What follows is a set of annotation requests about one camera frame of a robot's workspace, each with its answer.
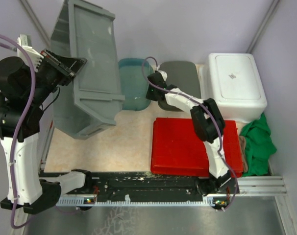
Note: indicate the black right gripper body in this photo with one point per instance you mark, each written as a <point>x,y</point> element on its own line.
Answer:
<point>151,93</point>

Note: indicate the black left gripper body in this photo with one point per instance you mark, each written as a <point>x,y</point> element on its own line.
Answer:
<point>51,72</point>

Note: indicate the teal translucent plastic tub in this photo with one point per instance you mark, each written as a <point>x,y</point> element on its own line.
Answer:
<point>133,84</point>

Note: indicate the grey-green plastic tub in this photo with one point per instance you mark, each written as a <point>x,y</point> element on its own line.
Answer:
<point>184,75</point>

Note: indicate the grey plastic crate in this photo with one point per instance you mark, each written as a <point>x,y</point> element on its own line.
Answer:
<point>89,104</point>

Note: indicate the red plastic crate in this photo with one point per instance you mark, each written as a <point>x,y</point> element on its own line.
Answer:
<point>176,150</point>

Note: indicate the large white plastic container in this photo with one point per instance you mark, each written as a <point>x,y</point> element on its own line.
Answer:
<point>233,81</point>

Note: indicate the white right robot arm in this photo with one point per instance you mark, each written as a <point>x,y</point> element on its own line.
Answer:
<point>207,121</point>

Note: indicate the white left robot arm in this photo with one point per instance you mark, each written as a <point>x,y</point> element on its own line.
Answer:
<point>26,80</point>

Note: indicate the brown striped sock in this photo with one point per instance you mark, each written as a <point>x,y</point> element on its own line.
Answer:
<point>242,144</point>

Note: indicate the green cloth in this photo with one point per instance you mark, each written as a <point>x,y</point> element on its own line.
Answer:
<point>259,146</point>

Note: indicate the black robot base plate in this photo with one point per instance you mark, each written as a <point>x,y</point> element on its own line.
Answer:
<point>144,189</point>

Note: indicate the aluminium rail frame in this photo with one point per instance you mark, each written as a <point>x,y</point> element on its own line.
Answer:
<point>262,186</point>

